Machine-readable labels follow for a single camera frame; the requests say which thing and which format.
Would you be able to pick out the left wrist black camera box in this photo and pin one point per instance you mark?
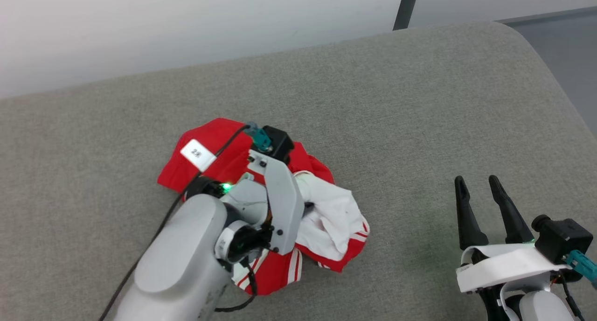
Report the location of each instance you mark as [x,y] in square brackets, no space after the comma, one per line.
[280,141]

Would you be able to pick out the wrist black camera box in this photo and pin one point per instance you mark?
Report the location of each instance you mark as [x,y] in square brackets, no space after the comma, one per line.
[562,239]
[280,141]

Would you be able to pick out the black round post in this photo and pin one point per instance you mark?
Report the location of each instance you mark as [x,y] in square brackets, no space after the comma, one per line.
[405,8]

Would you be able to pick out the red and white basketball jersey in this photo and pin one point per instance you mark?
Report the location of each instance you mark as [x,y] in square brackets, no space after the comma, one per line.
[224,164]

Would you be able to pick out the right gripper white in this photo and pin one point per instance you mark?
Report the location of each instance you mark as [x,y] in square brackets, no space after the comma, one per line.
[503,262]

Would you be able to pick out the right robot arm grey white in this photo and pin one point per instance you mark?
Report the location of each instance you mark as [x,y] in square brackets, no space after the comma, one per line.
[545,309]

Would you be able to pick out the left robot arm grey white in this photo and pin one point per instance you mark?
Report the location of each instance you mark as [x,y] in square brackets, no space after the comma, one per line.
[177,265]

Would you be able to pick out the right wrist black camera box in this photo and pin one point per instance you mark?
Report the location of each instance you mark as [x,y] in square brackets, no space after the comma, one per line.
[562,239]

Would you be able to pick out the teal right camera connector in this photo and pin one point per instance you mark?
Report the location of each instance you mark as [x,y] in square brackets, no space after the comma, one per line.
[583,264]

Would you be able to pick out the teal camera connector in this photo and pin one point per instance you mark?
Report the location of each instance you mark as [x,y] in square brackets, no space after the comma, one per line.
[260,136]
[583,264]

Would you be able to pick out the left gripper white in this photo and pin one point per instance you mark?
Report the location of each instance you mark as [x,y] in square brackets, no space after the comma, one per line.
[284,204]

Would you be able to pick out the teal left camera connector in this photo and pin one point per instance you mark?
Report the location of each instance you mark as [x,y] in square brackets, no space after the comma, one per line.
[260,136]

